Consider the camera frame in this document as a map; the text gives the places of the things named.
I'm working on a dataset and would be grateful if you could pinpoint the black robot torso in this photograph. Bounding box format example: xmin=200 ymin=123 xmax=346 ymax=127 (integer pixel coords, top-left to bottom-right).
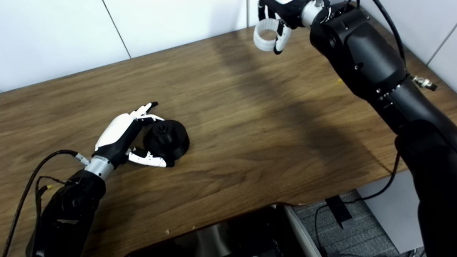
xmin=125 ymin=204 xmax=323 ymax=257

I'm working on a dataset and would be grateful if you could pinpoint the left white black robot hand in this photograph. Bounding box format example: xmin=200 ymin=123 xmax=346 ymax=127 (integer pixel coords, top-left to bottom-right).
xmin=92 ymin=102 xmax=175 ymax=169

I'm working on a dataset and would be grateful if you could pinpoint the black flat floor bar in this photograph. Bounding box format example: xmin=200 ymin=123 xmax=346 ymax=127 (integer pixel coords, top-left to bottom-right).
xmin=325 ymin=195 xmax=356 ymax=230

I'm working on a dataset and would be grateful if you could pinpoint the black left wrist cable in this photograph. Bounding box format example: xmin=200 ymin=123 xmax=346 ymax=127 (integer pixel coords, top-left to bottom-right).
xmin=2 ymin=150 xmax=90 ymax=257

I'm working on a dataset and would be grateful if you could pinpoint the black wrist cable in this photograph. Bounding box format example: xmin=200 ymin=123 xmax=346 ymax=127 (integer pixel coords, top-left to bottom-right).
xmin=314 ymin=0 xmax=406 ymax=257
xmin=2 ymin=150 xmax=90 ymax=257

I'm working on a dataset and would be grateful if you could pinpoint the round black part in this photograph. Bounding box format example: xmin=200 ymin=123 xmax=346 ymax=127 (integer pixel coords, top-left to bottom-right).
xmin=144 ymin=120 xmax=191 ymax=161

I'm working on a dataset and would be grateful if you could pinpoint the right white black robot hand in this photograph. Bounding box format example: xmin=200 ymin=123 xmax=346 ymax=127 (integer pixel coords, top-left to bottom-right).
xmin=258 ymin=0 xmax=315 ymax=55

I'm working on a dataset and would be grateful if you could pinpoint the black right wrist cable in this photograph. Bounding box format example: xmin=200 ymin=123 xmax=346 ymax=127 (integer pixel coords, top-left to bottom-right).
xmin=314 ymin=0 xmax=406 ymax=257

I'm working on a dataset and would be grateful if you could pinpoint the white ribbed ring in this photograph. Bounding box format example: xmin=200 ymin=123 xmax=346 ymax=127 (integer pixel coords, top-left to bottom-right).
xmin=253 ymin=19 xmax=286 ymax=52

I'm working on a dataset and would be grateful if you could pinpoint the thin wire on left arm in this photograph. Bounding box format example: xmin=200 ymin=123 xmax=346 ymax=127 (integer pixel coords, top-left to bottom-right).
xmin=35 ymin=176 xmax=68 ymax=229

